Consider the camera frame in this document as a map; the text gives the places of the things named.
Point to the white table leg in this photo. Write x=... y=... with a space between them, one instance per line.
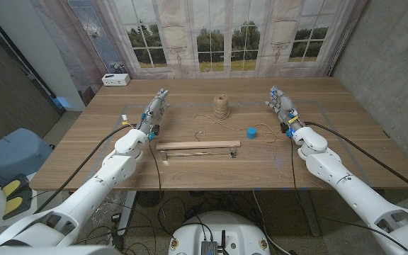
x=127 y=212

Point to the black yellow foot pedal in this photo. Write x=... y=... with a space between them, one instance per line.
x=14 y=198

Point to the black round fan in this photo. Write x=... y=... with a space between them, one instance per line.
x=149 y=198

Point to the blue plastic bin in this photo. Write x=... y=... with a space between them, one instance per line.
x=12 y=152

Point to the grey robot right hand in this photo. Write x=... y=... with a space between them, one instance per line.
x=285 y=106

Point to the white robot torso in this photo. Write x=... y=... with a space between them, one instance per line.
x=221 y=226

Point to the blue plastic cap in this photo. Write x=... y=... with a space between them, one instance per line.
x=251 y=133

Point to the white power strip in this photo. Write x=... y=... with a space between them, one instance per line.
x=115 y=80

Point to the wooden hanger with metal clips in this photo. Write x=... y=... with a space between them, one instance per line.
x=197 y=145

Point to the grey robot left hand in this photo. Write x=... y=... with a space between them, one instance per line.
x=152 y=113

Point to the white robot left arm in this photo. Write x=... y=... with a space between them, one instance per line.
x=94 y=184

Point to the grey table leg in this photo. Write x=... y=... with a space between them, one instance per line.
x=308 y=212

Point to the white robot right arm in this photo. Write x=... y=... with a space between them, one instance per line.
x=349 y=184

